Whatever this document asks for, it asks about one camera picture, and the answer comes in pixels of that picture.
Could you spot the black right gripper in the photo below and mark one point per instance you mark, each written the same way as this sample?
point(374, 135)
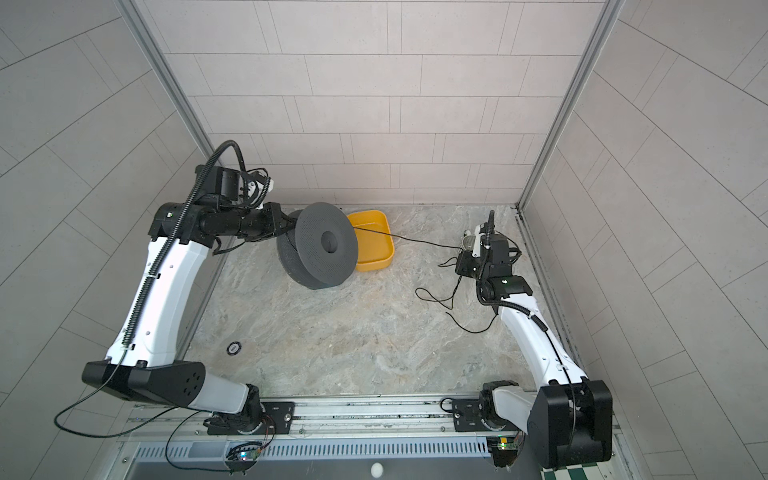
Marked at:
point(464, 262)

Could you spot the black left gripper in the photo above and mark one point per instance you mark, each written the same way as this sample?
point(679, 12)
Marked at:
point(269, 212)

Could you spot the grey perforated cable spool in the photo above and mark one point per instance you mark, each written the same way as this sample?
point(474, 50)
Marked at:
point(321, 250)

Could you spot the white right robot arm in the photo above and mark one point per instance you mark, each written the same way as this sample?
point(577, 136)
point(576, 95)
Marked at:
point(540, 348)

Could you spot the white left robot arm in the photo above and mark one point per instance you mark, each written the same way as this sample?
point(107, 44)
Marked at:
point(226, 200)

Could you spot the striped ceramic mug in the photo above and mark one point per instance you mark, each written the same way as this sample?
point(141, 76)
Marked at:
point(471, 242)

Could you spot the yellow plastic bin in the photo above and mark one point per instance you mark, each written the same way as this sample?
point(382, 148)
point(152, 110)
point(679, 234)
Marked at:
point(375, 245)

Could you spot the small white ball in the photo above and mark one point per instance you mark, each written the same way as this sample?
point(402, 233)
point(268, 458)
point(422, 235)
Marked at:
point(376, 470)

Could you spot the aluminium corner profile left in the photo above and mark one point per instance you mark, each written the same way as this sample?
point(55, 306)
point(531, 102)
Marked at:
point(182, 180)

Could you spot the aluminium corner profile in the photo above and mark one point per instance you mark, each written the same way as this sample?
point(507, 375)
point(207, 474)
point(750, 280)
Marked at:
point(182, 180)
point(605, 22)

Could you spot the aluminium corner profile right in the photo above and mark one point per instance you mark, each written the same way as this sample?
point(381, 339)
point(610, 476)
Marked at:
point(605, 22)

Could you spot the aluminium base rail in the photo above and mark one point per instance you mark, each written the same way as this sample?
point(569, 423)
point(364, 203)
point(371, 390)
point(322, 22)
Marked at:
point(375, 428)

